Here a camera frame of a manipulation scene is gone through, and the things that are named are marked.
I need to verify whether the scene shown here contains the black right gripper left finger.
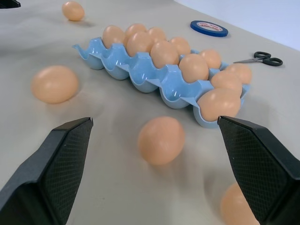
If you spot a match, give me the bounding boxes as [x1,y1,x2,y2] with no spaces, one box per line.
[0,117,94,225]

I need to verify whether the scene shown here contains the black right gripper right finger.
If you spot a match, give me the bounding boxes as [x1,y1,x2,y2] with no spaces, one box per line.
[217,115,300,225]

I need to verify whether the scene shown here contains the light blue plastic egg tray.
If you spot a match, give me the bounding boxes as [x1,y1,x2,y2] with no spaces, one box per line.
[71,37,251,129]

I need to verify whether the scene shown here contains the tan plastic egg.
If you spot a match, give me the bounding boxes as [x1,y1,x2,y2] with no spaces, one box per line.
[168,37,191,56]
[125,23,148,39]
[30,65,79,104]
[197,88,241,122]
[210,71,243,97]
[126,31,154,58]
[179,53,210,83]
[224,63,253,85]
[137,116,186,165]
[147,27,167,44]
[199,49,222,70]
[150,40,180,69]
[220,182,260,225]
[61,1,85,22]
[102,25,126,47]

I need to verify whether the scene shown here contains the blue tape roll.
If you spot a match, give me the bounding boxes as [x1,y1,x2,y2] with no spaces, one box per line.
[190,20,228,38]

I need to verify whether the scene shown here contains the black object at table edge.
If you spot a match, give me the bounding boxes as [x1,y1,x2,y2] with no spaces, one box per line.
[0,0,21,9]

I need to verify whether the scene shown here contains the black-handled scissors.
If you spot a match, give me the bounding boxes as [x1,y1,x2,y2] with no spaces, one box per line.
[233,51,284,67]

